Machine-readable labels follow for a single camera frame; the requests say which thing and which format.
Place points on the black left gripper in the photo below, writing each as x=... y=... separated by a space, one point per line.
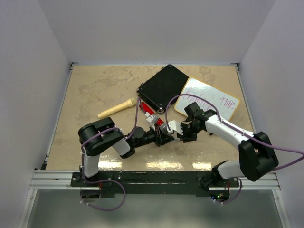
x=162 y=138

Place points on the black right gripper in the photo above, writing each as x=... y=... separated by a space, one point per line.
x=185 y=137

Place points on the yellow framed whiteboard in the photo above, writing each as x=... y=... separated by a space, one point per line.
x=203 y=94

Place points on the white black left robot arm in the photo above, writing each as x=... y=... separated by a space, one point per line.
x=99 y=136

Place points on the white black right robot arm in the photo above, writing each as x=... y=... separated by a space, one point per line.
x=256 y=156

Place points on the red glitter microphone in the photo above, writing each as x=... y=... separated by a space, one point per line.
x=147 y=111

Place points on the black ribbed carrying case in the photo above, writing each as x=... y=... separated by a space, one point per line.
x=162 y=87

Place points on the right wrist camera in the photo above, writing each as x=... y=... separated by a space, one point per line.
x=174 y=127

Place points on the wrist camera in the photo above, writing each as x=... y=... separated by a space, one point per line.
x=152 y=119
x=174 y=127

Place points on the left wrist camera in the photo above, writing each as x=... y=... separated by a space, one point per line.
x=152 y=119

